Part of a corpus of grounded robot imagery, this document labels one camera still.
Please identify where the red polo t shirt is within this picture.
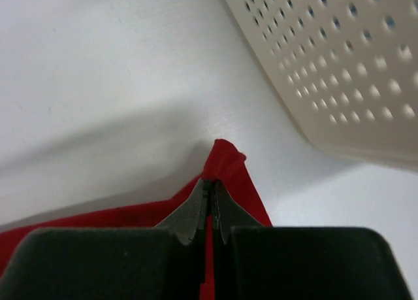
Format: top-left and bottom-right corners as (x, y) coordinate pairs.
(0, 138), (274, 300)

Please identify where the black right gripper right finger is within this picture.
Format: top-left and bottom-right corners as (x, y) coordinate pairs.
(214, 180), (242, 244)

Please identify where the cream plastic laundry basket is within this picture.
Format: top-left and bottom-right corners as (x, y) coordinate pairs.
(225, 0), (417, 169)

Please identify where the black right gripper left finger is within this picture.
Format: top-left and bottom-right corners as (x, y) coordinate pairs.
(155, 178), (208, 245)

